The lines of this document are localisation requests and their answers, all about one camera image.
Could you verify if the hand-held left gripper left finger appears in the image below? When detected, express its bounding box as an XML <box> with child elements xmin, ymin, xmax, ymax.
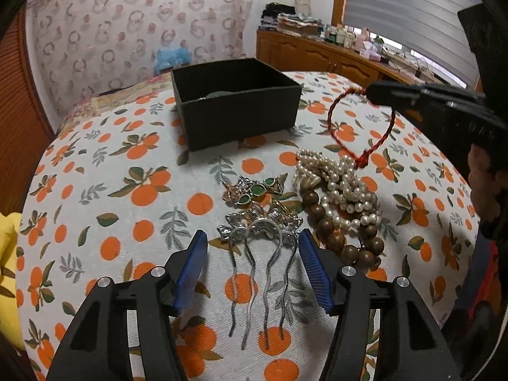
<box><xmin>45</xmin><ymin>230</ymin><xmax>209</xmax><ymax>381</ymax></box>

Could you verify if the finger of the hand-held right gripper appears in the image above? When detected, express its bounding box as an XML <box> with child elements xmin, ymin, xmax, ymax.
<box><xmin>381</xmin><ymin>101</ymin><xmax>450</xmax><ymax>128</ymax></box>
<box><xmin>367</xmin><ymin>81</ymin><xmax>489</xmax><ymax>106</ymax></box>

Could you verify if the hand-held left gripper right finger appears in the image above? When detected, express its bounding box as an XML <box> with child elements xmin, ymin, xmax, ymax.
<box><xmin>297</xmin><ymin>228</ymin><xmax>463</xmax><ymax>381</ymax></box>

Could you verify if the silver wavy hairpin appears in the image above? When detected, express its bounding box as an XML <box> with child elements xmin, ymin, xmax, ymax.
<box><xmin>217</xmin><ymin>222</ymin><xmax>258</xmax><ymax>349</ymax></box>
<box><xmin>254</xmin><ymin>205</ymin><xmax>303</xmax><ymax>353</ymax></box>

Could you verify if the brown wooden bead bracelet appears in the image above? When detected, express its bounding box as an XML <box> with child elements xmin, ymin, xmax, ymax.
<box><xmin>301</xmin><ymin>190</ymin><xmax>385</xmax><ymax>271</ymax></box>

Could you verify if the red braided cord bracelet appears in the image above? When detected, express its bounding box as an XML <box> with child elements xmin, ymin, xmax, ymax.
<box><xmin>327</xmin><ymin>87</ymin><xmax>398</xmax><ymax>168</ymax></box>

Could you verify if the white pearl necklace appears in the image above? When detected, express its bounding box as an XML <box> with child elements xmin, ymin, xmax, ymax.
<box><xmin>294</xmin><ymin>149</ymin><xmax>384</xmax><ymax>229</ymax></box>

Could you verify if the green stone silver hair ornament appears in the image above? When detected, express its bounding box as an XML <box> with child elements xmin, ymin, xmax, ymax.
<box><xmin>222</xmin><ymin>174</ymin><xmax>290</xmax><ymax>208</ymax></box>

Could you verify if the black jewelry box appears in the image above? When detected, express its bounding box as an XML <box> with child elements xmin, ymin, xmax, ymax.
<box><xmin>171</xmin><ymin>58</ymin><xmax>303</xmax><ymax>152</ymax></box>

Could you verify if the person's right hand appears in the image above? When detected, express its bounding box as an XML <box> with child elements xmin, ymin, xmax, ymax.
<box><xmin>467</xmin><ymin>145</ymin><xmax>505</xmax><ymax>243</ymax></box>

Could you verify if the row of small bottles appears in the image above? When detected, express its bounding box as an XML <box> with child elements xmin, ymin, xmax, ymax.
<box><xmin>323</xmin><ymin>23</ymin><xmax>398</xmax><ymax>63</ymax></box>

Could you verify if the grey window blind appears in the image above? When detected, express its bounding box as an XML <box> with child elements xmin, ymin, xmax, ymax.
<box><xmin>343</xmin><ymin>0</ymin><xmax>482</xmax><ymax>89</ymax></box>

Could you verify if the wooden cabinet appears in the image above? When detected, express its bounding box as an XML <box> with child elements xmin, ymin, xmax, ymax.
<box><xmin>256</xmin><ymin>28</ymin><xmax>466</xmax><ymax>89</ymax></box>

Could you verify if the stack of folded fabrics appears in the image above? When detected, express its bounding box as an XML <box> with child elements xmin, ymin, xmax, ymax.
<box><xmin>260</xmin><ymin>2</ymin><xmax>332</xmax><ymax>39</ymax></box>

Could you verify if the grey round object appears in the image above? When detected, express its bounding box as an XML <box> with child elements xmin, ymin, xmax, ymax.
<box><xmin>197</xmin><ymin>90</ymin><xmax>236</xmax><ymax>102</ymax></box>

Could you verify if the yellow cloth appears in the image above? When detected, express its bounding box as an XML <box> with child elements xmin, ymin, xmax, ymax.
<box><xmin>0</xmin><ymin>212</ymin><xmax>25</xmax><ymax>351</ymax></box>

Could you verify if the floral bed blanket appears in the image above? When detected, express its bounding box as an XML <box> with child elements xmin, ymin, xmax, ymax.
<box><xmin>59</xmin><ymin>75</ymin><xmax>176</xmax><ymax>122</ymax></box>

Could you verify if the brown wooden wardrobe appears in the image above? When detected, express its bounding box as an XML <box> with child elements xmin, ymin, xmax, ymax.
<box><xmin>0</xmin><ymin>11</ymin><xmax>57</xmax><ymax>216</ymax></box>

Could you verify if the ring pattern curtain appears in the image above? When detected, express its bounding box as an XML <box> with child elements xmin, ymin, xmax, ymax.
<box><xmin>27</xmin><ymin>0</ymin><xmax>255</xmax><ymax>117</ymax></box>

